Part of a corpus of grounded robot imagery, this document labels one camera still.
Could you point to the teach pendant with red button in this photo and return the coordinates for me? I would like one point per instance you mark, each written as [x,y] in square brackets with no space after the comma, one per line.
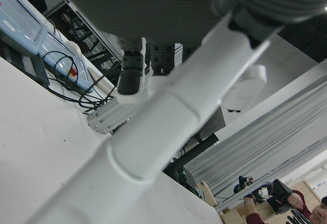
[18,20]

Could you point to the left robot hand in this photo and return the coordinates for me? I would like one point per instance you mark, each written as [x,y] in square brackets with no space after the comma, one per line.
[166,114]

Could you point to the aluminium profile post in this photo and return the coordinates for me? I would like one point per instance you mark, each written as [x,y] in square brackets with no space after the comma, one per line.
[110,117]

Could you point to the black case under pendant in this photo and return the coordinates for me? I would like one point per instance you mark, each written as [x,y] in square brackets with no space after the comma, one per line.
[38,68]

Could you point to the grey blue teach pendant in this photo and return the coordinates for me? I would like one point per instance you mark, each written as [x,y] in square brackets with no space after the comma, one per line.
[58,55]

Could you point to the person in red sweater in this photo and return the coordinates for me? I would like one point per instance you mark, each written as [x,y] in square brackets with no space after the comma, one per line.
[296,201]

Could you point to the wooden box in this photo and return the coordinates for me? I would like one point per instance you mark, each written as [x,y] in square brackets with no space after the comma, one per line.
[230,216]

